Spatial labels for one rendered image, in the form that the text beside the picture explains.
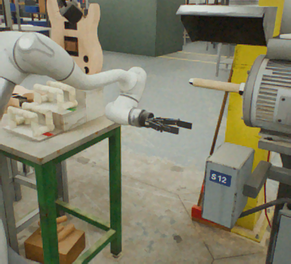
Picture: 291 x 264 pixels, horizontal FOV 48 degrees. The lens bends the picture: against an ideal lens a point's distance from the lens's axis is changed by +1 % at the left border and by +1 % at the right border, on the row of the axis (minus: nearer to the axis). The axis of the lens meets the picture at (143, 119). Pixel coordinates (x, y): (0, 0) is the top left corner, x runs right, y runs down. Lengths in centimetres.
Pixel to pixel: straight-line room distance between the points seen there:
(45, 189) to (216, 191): 78
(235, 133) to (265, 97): 118
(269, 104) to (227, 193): 32
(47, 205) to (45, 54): 71
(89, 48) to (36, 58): 63
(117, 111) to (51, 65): 51
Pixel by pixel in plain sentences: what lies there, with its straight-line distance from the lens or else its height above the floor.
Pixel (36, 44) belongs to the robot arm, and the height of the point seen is 141.
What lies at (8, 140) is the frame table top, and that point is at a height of 93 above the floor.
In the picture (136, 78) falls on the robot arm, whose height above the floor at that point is 120.
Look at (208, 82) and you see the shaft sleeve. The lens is 125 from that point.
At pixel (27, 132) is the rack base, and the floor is 94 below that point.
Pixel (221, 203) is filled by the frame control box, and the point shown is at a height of 100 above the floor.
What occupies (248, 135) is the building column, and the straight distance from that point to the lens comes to 223.
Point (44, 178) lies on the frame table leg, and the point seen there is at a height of 83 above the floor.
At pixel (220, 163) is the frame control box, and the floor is 112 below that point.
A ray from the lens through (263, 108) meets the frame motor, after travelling 109.
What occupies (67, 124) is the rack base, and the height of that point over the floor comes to 96.
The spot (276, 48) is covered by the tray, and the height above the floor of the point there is 141.
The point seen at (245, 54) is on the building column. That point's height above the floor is 124.
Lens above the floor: 154
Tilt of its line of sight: 20 degrees down
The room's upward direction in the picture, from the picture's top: 1 degrees clockwise
